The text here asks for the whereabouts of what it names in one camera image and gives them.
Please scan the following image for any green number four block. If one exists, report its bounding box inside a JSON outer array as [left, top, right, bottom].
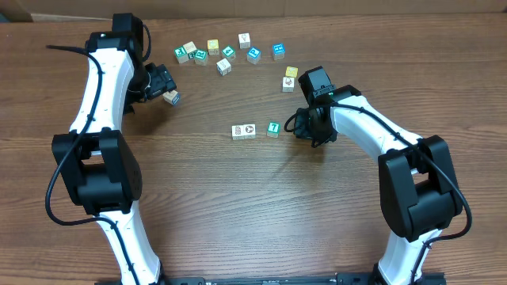
[[221, 45, 236, 62]]

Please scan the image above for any green letter block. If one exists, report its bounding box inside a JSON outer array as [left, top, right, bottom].
[[194, 49, 208, 66]]

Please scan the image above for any white block owl picture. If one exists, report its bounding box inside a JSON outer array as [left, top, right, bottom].
[[231, 125, 245, 140]]

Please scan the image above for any plain white lettered block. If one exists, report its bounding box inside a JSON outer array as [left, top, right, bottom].
[[183, 41, 197, 58]]

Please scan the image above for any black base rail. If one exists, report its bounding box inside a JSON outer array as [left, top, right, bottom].
[[94, 270, 448, 285]]

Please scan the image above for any yellow block right side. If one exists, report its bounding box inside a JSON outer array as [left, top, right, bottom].
[[285, 66, 299, 78]]

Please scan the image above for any blue picture block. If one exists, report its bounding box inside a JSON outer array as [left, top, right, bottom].
[[272, 43, 285, 60]]

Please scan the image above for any white block red picture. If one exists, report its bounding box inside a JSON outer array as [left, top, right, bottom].
[[282, 77, 295, 93]]

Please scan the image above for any white block dark round picture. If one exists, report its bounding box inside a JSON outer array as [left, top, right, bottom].
[[243, 123, 256, 139]]

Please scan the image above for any blue letter P block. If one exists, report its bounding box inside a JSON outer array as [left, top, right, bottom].
[[246, 47, 261, 64]]

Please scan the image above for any yellow top block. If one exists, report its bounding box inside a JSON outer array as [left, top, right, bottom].
[[207, 39, 220, 55]]

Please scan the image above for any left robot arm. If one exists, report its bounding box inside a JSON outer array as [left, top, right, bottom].
[[45, 13, 179, 284]]

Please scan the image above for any yellow block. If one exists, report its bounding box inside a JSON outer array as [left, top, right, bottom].
[[207, 39, 220, 55], [285, 66, 299, 78]]

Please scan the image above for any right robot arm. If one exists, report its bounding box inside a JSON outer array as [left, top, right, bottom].
[[284, 66, 472, 284]]

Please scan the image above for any white block blue side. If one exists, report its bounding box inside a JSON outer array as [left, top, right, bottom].
[[216, 59, 232, 76]]

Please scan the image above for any white block top row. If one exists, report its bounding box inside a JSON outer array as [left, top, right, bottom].
[[238, 32, 251, 49]]

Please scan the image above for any green wheelchair symbol block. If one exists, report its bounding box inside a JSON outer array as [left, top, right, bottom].
[[173, 46, 189, 64]]

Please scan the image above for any green number seven block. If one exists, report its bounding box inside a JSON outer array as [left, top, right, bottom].
[[266, 122, 280, 138]]

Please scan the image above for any cardboard backboard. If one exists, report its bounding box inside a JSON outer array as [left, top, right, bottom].
[[1, 0, 506, 21]]

